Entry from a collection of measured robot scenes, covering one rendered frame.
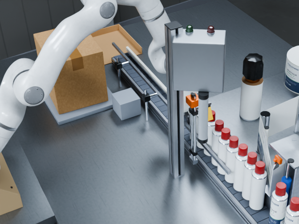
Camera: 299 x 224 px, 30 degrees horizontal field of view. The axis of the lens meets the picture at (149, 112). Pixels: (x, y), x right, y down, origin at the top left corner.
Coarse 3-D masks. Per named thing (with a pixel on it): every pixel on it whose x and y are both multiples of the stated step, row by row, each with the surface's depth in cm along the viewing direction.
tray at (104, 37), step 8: (96, 32) 311; (104, 32) 314; (112, 32) 315; (120, 32) 314; (96, 40) 309; (104, 40) 308; (112, 40) 308; (120, 40) 307; (128, 40) 307; (104, 48) 301; (112, 48) 301; (120, 48) 301; (136, 48) 300; (104, 56) 295; (112, 56) 295; (104, 64) 289
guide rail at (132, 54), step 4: (128, 48) 285; (132, 52) 281; (132, 56) 282; (136, 56) 278; (136, 60) 278; (140, 60) 275; (140, 64) 275; (144, 64) 272; (144, 68) 271; (148, 68) 269; (148, 72) 268; (152, 72) 266; (152, 76) 265; (156, 80) 261; (160, 84) 258; (164, 88) 255
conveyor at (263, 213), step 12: (120, 60) 282; (132, 60) 282; (132, 72) 273; (144, 72) 273; (144, 84) 264; (156, 84) 264; (156, 96) 256; (204, 156) 223; (216, 168) 217; (240, 192) 206; (264, 204) 201; (252, 216) 197; (264, 216) 196
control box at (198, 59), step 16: (224, 32) 181; (176, 48) 179; (192, 48) 178; (208, 48) 177; (224, 48) 177; (176, 64) 183; (192, 64) 182; (208, 64) 181; (224, 64) 181; (176, 80) 187; (192, 80) 186; (208, 80) 185
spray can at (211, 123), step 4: (212, 112) 212; (212, 120) 212; (208, 124) 213; (212, 124) 213; (208, 128) 214; (212, 128) 213; (208, 132) 215; (208, 136) 216; (208, 140) 217; (208, 144) 219; (204, 148) 222; (204, 152) 223
